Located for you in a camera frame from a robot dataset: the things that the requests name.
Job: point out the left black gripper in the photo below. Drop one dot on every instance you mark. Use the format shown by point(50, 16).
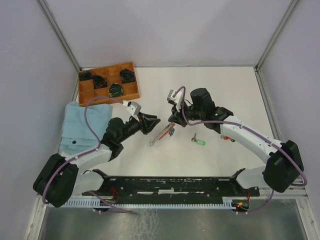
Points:
point(146, 125)

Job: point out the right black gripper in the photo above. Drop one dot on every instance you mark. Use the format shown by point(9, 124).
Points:
point(177, 117)

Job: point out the blue tag key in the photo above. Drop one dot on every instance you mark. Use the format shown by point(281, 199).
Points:
point(171, 131)

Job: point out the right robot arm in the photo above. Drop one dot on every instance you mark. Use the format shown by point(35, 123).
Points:
point(282, 160)

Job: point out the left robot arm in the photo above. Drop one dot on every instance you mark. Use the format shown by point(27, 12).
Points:
point(63, 177)

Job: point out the green tag key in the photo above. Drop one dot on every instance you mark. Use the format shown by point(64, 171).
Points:
point(198, 141)

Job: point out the black coil with green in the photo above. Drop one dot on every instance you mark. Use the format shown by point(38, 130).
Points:
point(115, 90)

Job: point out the wooden compartment tray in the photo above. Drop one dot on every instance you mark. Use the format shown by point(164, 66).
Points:
point(87, 93)

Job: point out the black coil top right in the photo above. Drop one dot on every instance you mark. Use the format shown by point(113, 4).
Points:
point(127, 76)

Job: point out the light blue cloth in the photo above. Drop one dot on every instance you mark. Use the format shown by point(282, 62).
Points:
point(80, 134)

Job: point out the black coil top left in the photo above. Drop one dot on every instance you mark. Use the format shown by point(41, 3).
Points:
point(84, 75)

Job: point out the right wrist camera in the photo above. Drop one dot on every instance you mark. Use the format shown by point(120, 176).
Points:
point(175, 98)

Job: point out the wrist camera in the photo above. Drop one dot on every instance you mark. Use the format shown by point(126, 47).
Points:
point(132, 107)
point(175, 98)

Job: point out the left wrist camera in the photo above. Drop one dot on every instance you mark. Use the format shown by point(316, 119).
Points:
point(132, 107)

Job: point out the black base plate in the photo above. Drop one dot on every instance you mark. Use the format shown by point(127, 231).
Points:
point(176, 190)

